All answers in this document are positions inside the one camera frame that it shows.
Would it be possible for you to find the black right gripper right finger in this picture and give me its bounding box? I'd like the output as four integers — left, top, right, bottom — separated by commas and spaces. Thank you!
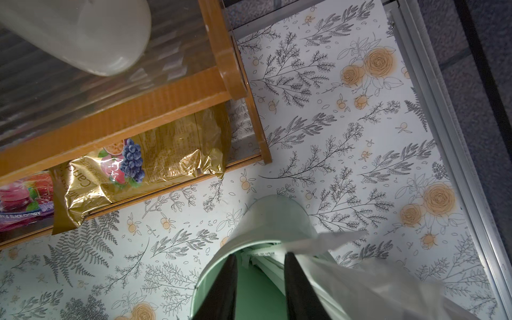
284, 253, 331, 320

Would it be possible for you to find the pink snack packet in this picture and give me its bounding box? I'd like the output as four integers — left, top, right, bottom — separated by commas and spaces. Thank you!
1, 171, 54, 231

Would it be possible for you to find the gold fruit snack bag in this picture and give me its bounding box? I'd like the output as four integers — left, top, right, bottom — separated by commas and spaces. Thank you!
49, 103, 231, 235

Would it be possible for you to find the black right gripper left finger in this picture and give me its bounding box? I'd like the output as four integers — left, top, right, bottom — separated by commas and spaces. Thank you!
192, 254, 238, 320

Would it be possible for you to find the pink capped white bottle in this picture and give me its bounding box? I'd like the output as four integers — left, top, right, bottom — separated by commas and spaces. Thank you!
1, 0, 151, 77

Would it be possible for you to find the wooden shelf rack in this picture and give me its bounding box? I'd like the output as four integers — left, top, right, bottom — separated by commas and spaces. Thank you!
0, 0, 273, 251

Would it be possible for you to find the green plastic straw cup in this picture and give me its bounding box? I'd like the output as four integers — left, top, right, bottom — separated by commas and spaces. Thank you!
191, 195, 324, 319

